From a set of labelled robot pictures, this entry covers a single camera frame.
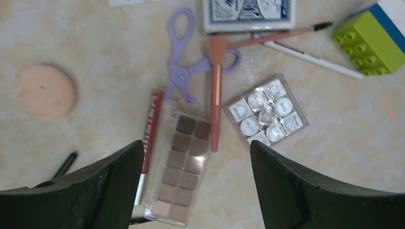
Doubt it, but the pink spoolie brush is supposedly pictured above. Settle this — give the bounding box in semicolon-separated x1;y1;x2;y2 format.
227;21;334;49

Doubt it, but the false eyelashes card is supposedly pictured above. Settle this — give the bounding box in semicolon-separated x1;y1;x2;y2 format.
108;0;160;7

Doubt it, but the green blue toy brick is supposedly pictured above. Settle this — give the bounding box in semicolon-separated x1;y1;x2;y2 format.
332;0;405;76

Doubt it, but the blue playing card box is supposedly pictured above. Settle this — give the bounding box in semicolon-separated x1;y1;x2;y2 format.
202;0;297;33

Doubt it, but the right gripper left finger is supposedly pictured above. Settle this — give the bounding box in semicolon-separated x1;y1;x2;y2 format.
0;140;143;229

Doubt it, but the black makeup brush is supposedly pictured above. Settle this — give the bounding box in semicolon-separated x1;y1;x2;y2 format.
34;151;78;188

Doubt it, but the white eyeliner pencil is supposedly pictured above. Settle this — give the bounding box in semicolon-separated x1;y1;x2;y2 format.
263;41;364;79

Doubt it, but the clear silver pan palette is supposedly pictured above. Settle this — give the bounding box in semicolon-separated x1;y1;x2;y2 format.
223;73;309;149

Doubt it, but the round peach powder puff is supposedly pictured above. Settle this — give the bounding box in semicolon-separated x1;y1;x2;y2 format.
18;65;76;121

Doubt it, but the brown eyeshadow palette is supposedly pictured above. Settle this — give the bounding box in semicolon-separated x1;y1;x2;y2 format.
144;111;211;227

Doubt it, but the purple eyelash curler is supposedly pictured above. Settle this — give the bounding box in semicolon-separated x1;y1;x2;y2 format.
166;8;242;106

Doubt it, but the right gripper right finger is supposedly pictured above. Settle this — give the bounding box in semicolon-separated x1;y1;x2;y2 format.
250;140;405;229

